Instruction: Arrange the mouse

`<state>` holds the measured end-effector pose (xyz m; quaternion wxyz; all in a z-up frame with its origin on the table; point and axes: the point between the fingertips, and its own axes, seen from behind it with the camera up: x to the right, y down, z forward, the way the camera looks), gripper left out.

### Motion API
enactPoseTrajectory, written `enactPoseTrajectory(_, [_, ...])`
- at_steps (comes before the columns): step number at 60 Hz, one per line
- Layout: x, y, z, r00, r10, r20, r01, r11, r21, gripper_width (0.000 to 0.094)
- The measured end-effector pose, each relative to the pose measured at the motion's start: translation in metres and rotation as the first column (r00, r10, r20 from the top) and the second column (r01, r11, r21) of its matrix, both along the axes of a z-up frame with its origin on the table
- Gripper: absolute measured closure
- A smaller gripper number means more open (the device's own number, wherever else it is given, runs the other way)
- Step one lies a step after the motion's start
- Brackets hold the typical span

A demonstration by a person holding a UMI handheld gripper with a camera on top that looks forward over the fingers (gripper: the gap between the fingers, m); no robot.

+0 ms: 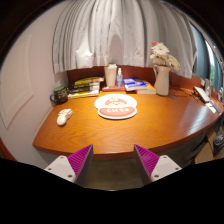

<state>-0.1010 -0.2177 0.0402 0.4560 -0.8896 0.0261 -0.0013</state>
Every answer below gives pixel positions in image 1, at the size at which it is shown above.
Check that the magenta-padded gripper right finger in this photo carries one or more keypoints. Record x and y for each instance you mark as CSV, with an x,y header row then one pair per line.
x,y
163,166

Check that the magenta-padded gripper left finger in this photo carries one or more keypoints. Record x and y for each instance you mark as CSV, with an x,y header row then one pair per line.
x,y
61,166

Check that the white computer mouse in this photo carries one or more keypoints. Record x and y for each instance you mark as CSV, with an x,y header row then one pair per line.
x,y
63,116

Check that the dark mug with green inside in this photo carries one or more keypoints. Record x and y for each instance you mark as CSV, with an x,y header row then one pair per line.
x,y
61,95

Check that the white and yellow book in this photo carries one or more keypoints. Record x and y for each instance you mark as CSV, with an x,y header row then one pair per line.
x,y
83,94

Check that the orange book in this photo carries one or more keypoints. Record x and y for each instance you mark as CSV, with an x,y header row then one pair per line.
x,y
150,89

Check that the white flat device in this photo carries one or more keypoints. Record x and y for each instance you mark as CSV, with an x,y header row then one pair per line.
x,y
201,94

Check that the cream pitcher vase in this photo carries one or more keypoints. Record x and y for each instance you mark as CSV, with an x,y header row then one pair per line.
x,y
162,81

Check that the blue book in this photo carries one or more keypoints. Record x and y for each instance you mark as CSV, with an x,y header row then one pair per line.
x,y
134,83

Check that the yellow and black book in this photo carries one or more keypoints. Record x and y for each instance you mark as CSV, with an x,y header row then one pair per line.
x,y
87,80

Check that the red-brown book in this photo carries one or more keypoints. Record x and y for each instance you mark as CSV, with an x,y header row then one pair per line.
x,y
111,88

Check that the clear spray bottle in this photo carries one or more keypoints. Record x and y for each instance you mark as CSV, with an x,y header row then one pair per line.
x,y
119,80

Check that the cream lidded tumbler cup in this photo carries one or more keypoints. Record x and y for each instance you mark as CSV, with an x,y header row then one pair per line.
x,y
111,76

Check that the window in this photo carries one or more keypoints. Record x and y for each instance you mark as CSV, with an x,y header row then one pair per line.
x,y
203,60

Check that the white pleated curtain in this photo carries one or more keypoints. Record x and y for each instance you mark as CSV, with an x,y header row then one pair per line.
x,y
116,30

